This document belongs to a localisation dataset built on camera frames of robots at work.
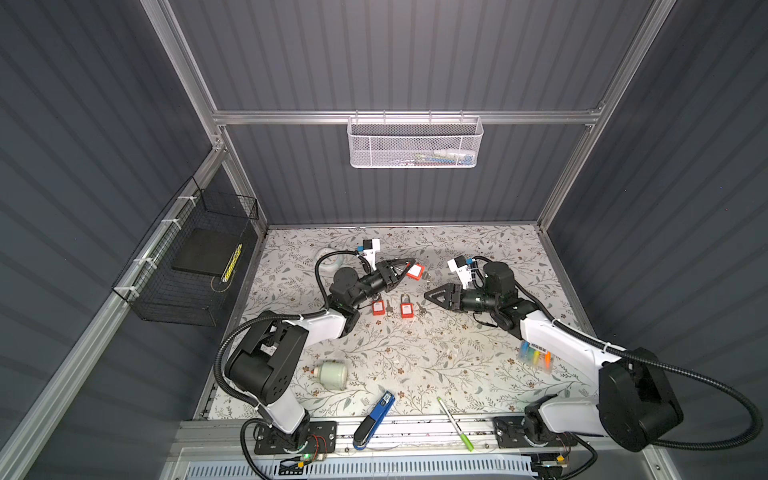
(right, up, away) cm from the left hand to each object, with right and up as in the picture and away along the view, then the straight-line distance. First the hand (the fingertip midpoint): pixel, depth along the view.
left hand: (416, 263), depth 76 cm
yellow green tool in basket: (-47, 0, -2) cm, 47 cm away
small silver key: (-7, -16, +21) cm, 27 cm away
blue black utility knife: (-12, -39, -4) cm, 41 cm away
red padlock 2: (-11, -15, +20) cm, 27 cm away
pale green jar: (-22, -29, 0) cm, 36 cm away
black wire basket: (-59, -7, -8) cm, 60 cm away
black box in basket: (-55, +3, +2) cm, 55 cm away
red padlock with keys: (-2, -15, +20) cm, 25 cm away
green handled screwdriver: (+12, -44, -3) cm, 46 cm away
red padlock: (0, -2, 0) cm, 2 cm away
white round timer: (-28, -1, +30) cm, 41 cm away
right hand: (+4, -10, +3) cm, 11 cm away
